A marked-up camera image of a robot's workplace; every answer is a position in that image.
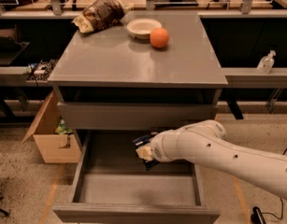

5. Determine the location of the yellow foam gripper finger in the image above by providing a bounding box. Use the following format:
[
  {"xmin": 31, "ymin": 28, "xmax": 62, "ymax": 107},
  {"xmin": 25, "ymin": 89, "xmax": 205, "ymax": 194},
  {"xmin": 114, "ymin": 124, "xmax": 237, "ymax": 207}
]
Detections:
[{"xmin": 136, "ymin": 144, "xmax": 153, "ymax": 161}]

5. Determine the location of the dark blue rxbar wrapper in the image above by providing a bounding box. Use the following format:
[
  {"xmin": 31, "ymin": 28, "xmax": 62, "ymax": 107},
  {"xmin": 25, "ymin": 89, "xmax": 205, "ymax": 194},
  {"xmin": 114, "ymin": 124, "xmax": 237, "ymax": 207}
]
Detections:
[{"xmin": 133, "ymin": 134, "xmax": 159, "ymax": 171}]

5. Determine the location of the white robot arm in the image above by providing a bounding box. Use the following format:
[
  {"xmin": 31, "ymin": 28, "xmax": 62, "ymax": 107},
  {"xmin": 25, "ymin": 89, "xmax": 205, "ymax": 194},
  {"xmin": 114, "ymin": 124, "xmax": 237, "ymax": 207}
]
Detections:
[{"xmin": 133, "ymin": 119, "xmax": 287, "ymax": 201}]

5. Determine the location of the open grey middle drawer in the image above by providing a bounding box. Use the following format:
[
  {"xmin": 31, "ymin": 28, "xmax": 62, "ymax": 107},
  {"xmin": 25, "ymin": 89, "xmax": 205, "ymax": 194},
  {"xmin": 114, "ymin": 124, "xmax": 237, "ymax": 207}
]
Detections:
[{"xmin": 53, "ymin": 131, "xmax": 220, "ymax": 224}]

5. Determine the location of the closed grey top drawer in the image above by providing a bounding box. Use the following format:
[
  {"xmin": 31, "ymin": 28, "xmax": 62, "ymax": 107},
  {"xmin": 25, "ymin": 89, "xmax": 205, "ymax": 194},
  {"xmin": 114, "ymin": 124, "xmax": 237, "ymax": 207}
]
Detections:
[{"xmin": 57, "ymin": 102, "xmax": 218, "ymax": 130}]

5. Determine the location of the grey drawer cabinet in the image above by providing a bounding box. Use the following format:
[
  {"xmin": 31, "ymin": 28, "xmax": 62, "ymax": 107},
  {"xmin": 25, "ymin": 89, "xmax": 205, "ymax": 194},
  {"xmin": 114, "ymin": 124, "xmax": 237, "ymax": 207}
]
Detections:
[{"xmin": 49, "ymin": 10, "xmax": 227, "ymax": 145}]

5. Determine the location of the green packet in box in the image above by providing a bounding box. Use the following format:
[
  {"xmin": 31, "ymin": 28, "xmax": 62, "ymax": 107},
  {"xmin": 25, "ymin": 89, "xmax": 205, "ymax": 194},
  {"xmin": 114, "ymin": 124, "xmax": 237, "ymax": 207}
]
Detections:
[{"xmin": 55, "ymin": 119, "xmax": 73, "ymax": 134}]

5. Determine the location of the cardboard box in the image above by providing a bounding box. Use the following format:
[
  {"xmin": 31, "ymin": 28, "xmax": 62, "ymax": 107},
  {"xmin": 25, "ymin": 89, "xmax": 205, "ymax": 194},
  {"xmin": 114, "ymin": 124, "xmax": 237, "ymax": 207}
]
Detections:
[{"xmin": 22, "ymin": 91, "xmax": 81, "ymax": 163}]

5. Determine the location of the orange fruit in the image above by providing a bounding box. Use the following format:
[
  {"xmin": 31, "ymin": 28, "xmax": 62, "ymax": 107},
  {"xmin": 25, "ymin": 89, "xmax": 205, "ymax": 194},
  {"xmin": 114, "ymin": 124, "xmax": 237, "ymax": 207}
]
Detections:
[{"xmin": 150, "ymin": 28, "xmax": 169, "ymax": 49}]

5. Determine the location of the white bowl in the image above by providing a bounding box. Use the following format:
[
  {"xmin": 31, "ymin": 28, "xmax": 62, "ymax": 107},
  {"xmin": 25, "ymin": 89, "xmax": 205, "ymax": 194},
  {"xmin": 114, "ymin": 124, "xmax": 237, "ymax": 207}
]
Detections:
[{"xmin": 126, "ymin": 19, "xmax": 162, "ymax": 39}]

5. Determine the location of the black device on floor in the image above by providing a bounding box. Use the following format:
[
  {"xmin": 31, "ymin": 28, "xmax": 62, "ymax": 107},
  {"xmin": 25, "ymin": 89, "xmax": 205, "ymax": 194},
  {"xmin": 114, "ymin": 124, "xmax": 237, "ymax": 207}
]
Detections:
[{"xmin": 251, "ymin": 206, "xmax": 266, "ymax": 224}]

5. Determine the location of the black patterned board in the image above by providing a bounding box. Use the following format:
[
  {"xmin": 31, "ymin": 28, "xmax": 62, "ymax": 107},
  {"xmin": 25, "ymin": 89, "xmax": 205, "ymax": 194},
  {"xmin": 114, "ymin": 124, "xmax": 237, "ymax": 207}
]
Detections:
[{"xmin": 28, "ymin": 59, "xmax": 58, "ymax": 81}]

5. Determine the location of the brown chip bag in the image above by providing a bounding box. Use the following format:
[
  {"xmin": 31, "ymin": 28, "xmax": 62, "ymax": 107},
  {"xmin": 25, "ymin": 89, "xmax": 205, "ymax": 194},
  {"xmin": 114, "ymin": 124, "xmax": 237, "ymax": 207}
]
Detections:
[{"xmin": 73, "ymin": 0, "xmax": 127, "ymax": 34}]

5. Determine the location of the clear sanitizer bottle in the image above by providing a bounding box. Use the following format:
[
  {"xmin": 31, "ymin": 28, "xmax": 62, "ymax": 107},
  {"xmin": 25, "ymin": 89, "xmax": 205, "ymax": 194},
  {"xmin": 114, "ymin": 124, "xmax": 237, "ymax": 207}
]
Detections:
[{"xmin": 257, "ymin": 50, "xmax": 276, "ymax": 74}]

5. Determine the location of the black floor cable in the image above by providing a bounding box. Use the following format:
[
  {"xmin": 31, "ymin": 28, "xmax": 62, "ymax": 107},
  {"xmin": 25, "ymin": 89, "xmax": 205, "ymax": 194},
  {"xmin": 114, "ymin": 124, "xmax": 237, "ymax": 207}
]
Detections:
[{"xmin": 262, "ymin": 143, "xmax": 287, "ymax": 220}]

